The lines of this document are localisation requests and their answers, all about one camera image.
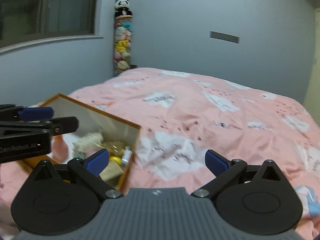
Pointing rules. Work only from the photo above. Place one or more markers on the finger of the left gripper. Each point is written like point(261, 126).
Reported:
point(55, 126)
point(11, 112)

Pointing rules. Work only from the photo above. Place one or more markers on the plush toy hanging stack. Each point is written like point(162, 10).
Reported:
point(122, 44)

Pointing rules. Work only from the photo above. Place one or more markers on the yellow white tube bottle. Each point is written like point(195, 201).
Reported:
point(125, 159)

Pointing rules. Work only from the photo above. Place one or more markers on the pink small box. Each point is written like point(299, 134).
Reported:
point(59, 149)

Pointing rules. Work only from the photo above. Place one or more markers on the window with dark frame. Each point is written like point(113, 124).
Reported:
point(28, 22)

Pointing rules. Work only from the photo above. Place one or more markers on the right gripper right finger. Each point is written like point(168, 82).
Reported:
point(226, 172)

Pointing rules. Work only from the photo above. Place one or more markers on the orange cardboard storage box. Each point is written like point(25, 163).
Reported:
point(92, 120)

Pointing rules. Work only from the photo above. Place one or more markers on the grey wall plate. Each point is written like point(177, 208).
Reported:
point(224, 37)

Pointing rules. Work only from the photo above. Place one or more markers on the yellow tape measure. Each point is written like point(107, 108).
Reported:
point(118, 160)

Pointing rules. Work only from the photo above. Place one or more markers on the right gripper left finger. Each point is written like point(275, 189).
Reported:
point(87, 171)

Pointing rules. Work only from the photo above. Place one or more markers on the panda plush toy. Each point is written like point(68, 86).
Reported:
point(122, 8)

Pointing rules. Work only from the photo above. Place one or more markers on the pink cloud-print bedspread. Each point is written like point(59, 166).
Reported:
point(181, 116)

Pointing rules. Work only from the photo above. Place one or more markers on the gold jewelry box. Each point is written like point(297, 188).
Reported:
point(114, 147)

